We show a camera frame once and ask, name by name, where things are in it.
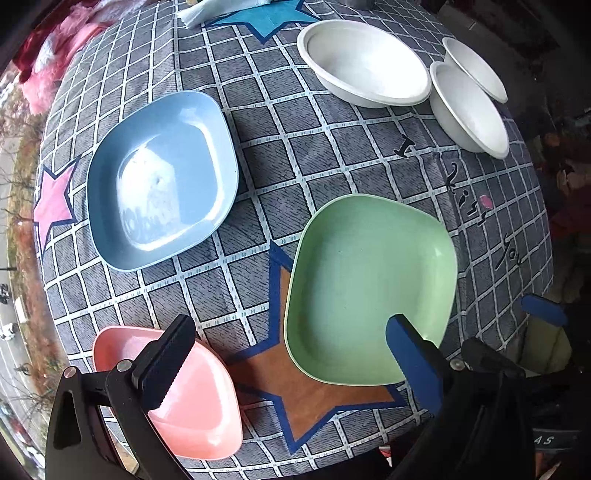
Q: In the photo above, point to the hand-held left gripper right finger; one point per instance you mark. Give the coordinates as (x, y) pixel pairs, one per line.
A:
(411, 364)

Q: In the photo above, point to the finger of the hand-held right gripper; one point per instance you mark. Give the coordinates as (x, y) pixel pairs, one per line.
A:
(545, 310)
(489, 356)

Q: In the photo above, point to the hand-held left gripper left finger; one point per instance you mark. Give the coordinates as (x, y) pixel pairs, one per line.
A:
(159, 369)

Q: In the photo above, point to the pink square plate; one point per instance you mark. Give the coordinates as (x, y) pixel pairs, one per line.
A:
(203, 406)

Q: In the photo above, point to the green square plate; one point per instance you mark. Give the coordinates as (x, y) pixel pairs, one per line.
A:
(369, 286)

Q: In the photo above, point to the blue square plate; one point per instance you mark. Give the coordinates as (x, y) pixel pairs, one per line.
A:
(161, 184)

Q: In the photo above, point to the small white bowl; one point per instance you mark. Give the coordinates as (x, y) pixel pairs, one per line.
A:
(468, 108)
(480, 69)

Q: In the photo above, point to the large white bowl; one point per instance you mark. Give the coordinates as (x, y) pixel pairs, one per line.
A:
(364, 60)

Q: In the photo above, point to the grey checked star tablecloth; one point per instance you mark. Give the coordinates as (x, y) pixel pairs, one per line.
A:
(268, 184)

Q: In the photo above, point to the pink fluffy cloth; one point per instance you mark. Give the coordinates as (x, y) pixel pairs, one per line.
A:
(69, 55)

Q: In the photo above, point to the red cloth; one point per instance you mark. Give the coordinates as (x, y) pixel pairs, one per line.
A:
(25, 48)

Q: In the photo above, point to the pale crumpled cloth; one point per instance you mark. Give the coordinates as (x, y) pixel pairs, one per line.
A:
(207, 9)

